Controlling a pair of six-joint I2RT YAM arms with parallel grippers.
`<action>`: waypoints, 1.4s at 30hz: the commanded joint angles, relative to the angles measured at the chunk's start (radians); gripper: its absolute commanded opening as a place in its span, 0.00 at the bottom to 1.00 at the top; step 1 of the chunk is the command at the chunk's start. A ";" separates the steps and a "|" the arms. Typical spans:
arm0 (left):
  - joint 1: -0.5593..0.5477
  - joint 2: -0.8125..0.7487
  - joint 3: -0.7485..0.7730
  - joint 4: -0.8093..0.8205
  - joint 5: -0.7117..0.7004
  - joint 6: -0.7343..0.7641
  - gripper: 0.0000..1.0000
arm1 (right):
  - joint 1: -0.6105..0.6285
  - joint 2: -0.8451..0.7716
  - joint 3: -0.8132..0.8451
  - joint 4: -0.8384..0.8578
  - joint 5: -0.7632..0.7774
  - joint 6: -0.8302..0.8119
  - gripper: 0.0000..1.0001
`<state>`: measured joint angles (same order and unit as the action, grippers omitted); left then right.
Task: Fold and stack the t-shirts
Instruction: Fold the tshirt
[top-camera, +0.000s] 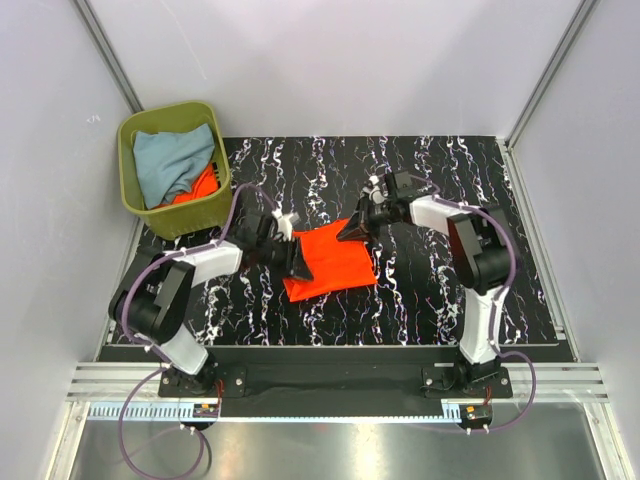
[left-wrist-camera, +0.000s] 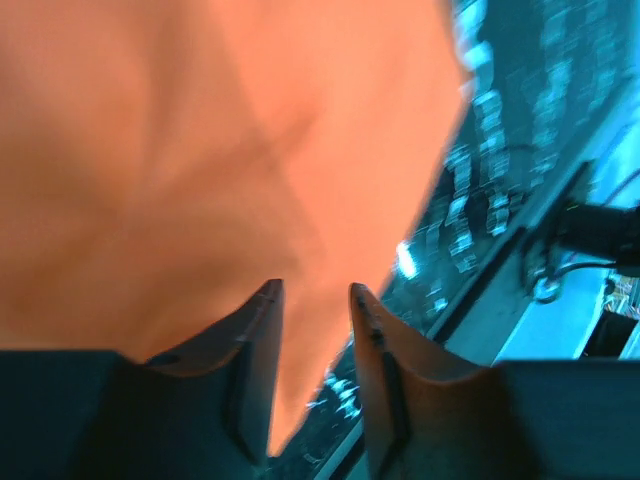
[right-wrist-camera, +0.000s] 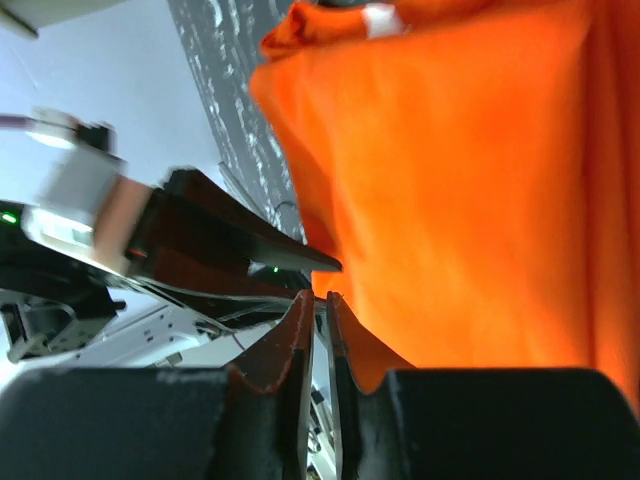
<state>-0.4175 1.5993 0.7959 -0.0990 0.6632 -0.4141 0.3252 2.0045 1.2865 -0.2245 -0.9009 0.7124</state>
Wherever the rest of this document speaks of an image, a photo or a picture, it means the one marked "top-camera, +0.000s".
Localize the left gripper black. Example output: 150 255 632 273
256 235 313 281

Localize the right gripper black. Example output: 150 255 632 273
337 196 397 243

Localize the orange t shirt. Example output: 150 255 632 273
283 219 377 302
156 164 220 209

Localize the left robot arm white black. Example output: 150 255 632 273
108 209 313 396

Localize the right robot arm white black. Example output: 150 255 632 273
336 171 519 397

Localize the olive green plastic basket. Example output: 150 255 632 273
117 101 232 240

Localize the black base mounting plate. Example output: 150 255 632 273
159 346 513 421

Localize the grey blue t shirt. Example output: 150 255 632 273
133 124 216 209

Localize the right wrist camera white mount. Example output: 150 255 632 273
362 175 385 205

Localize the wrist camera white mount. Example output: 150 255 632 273
271 209 300 242
362 175 385 205

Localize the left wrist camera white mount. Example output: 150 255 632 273
271 209 300 242

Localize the aluminium frame rail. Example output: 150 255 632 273
67 363 609 424

